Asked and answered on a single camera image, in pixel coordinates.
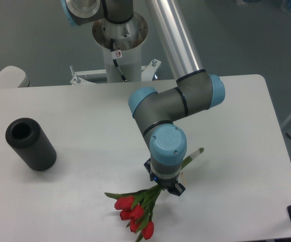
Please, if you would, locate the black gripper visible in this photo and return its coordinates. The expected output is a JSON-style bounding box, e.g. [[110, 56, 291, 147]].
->
[[144, 158, 186, 196]]

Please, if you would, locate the red tulip bouquet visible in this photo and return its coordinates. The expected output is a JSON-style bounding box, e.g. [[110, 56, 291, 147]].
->
[[104, 147, 204, 241]]

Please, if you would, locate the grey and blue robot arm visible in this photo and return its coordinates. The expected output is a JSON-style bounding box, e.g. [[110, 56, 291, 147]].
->
[[61, 1, 226, 196]]

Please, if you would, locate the black cylindrical vase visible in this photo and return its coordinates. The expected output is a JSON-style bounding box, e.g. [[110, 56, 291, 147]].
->
[[5, 117, 57, 171]]

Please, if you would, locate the white pedestal base frame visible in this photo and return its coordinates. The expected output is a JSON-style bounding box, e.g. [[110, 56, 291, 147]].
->
[[70, 58, 162, 85]]

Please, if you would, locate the black cable on pedestal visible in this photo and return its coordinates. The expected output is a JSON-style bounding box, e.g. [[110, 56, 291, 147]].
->
[[110, 38, 128, 83]]

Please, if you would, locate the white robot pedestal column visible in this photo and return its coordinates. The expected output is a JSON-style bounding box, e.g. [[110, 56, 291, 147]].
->
[[92, 12, 148, 79]]

